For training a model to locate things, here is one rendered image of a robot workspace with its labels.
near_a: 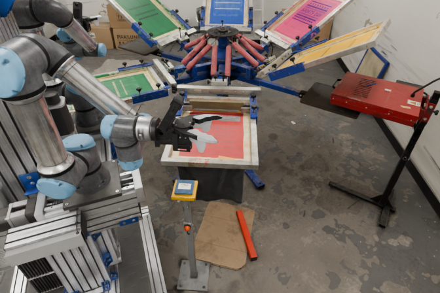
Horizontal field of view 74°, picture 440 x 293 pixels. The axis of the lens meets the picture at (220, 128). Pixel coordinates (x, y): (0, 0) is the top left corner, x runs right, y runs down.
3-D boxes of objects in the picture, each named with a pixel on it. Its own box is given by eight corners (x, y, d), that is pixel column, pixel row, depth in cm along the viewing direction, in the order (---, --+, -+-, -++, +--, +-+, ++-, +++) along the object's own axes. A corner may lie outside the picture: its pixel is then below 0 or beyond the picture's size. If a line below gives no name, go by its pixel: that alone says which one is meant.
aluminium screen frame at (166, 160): (258, 169, 172) (258, 165, 170) (161, 165, 175) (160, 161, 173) (254, 101, 236) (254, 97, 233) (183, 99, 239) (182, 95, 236)
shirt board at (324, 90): (365, 103, 249) (368, 95, 244) (354, 126, 222) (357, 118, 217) (233, 67, 309) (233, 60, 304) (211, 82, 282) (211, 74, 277)
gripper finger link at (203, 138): (217, 155, 81) (194, 144, 86) (218, 137, 78) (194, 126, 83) (210, 161, 78) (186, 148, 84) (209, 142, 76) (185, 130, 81)
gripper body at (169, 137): (196, 139, 92) (159, 137, 93) (196, 115, 88) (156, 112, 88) (192, 152, 85) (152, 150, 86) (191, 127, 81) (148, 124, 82)
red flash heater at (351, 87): (423, 102, 226) (430, 88, 219) (418, 131, 195) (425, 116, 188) (344, 82, 253) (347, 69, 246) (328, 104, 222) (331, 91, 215)
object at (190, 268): (207, 291, 207) (201, 205, 151) (176, 289, 209) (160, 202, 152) (209, 261, 225) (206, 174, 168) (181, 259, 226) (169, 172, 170)
